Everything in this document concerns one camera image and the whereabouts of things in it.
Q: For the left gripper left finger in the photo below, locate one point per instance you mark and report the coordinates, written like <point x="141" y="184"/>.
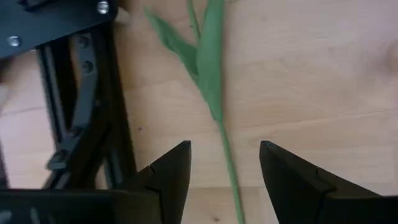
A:
<point x="174" y="174"/>

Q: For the black metal rig frame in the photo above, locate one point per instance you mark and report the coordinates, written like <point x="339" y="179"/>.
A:
<point x="46" y="18"/>

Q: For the pink artificial tulip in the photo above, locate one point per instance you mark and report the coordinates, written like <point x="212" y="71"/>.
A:
<point x="211" y="77"/>

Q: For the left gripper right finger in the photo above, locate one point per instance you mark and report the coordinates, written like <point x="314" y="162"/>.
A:
<point x="298" y="193"/>

